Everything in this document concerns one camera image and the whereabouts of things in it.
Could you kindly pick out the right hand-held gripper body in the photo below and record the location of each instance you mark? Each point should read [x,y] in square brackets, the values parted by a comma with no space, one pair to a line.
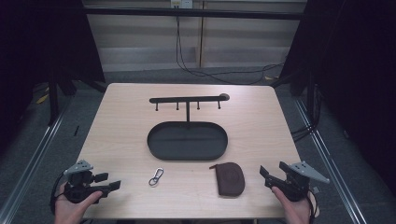
[299,186]

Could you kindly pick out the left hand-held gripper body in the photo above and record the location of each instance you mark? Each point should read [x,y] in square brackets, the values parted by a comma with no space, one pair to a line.
[79,186]

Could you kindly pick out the brown zip pouch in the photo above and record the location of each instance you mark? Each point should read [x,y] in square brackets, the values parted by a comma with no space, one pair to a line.
[230,180]

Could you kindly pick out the silver carabiner keyring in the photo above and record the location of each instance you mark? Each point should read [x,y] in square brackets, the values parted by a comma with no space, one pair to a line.
[154,179]

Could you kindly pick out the black key rack with tray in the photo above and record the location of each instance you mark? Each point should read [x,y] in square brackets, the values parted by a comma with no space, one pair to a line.
[186,143]

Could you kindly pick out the person's left hand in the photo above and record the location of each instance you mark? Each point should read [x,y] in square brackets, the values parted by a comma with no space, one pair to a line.
[70,211]

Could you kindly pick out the person's right hand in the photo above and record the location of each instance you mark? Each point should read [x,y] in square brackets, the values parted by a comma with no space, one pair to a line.
[295,213]

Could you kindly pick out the grey tape piece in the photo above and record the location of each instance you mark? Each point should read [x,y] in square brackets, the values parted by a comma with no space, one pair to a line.
[316,189]

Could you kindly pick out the small black floor stick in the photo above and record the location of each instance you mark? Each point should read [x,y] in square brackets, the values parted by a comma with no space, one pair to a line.
[76,130]

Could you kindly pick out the black metal stand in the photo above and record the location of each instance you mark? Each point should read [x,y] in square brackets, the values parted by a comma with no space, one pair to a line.
[53,102]

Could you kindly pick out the yellow floor scrap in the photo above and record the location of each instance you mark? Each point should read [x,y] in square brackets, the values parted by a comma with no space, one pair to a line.
[42,99]

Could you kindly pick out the black curtain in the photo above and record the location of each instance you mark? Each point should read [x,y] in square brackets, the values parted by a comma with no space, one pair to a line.
[40,40]
[358,77]

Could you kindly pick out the metal floor rail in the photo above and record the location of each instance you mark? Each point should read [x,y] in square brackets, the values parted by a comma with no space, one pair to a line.
[34,161]
[330,165]

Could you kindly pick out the black horizontal frame bar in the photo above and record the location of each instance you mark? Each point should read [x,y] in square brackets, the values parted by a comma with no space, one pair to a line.
[193,13]

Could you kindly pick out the white wall socket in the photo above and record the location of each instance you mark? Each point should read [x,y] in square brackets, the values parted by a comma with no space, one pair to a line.
[182,3]

